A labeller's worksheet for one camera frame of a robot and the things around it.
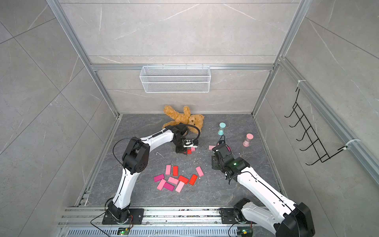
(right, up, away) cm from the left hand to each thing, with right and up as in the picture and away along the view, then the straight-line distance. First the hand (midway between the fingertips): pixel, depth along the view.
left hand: (187, 147), depth 99 cm
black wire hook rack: (+56, +3, -42) cm, 70 cm away
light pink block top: (+17, 0, 0) cm, 17 cm away
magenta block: (-16, -16, -13) cm, 26 cm away
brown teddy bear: (-2, +20, +6) cm, 21 cm away
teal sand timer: (+24, +15, +2) cm, 29 cm away
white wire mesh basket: (-8, +47, +2) cm, 48 cm away
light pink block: (+4, -1, -2) cm, 4 cm away
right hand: (+19, -5, -18) cm, 27 cm away
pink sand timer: (+41, +8, -4) cm, 42 cm away
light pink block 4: (-8, -17, -15) cm, 24 cm away
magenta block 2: (-10, -21, -16) cm, 28 cm away
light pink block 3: (-14, -19, -16) cm, 29 cm away
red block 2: (-7, -13, -11) cm, 18 cm away
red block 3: (-2, -17, -14) cm, 22 cm away
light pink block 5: (-4, -20, -17) cm, 27 cm away
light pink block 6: (+8, -13, -11) cm, 19 cm away
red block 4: (+4, -17, -14) cm, 23 cm away
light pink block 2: (-11, -12, -11) cm, 20 cm away
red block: (+1, -3, -2) cm, 4 cm away
